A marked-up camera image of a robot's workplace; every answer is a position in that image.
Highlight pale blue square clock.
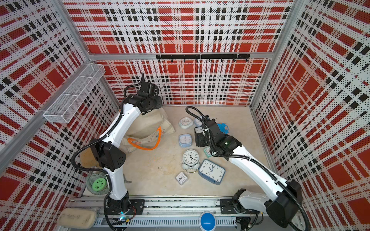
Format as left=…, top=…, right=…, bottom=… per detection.
left=178, top=134, right=193, bottom=148

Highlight beige sponge block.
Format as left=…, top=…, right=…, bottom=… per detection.
left=57, top=208, right=98, bottom=229

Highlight black square alarm clock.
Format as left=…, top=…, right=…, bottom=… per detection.
left=194, top=127, right=204, bottom=135

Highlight grey green cloth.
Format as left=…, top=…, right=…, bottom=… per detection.
left=86, top=171, right=132, bottom=195

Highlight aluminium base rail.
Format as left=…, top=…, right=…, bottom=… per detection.
left=66, top=196, right=301, bottom=231

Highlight light blue square alarm clock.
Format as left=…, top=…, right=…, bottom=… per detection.
left=194, top=117, right=203, bottom=127

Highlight green round tape roll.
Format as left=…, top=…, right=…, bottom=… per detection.
left=92, top=178, right=108, bottom=192

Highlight tan plush toy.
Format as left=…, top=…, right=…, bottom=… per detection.
left=79, top=148, right=100, bottom=168

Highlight small clear square clock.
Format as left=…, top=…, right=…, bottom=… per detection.
left=175, top=171, right=188, bottom=186

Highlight mint green small clock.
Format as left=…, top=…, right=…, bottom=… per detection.
left=203, top=146, right=212, bottom=158

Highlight black wall hook rail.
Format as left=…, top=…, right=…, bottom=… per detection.
left=156, top=54, right=251, bottom=61

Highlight bright blue round alarm clock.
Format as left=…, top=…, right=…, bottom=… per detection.
left=217, top=123, right=229, bottom=134

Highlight white wire mesh shelf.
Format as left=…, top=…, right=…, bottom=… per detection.
left=43, top=63, right=105, bottom=124

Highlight dark blue plastic clock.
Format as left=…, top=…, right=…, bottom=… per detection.
left=198, top=159, right=225, bottom=185

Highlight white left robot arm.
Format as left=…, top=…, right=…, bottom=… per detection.
left=70, top=80, right=162, bottom=214

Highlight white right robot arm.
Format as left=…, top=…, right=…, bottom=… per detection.
left=196, top=115, right=311, bottom=231

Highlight blue round button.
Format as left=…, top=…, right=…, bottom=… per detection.
left=198, top=211, right=216, bottom=231

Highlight beige canvas bag orange handles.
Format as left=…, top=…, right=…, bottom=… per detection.
left=119, top=108, right=175, bottom=153

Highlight white round analog clock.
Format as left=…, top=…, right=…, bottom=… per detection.
left=182, top=149, right=200, bottom=173

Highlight white clock light blue band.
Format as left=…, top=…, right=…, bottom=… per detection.
left=179, top=116, right=194, bottom=130

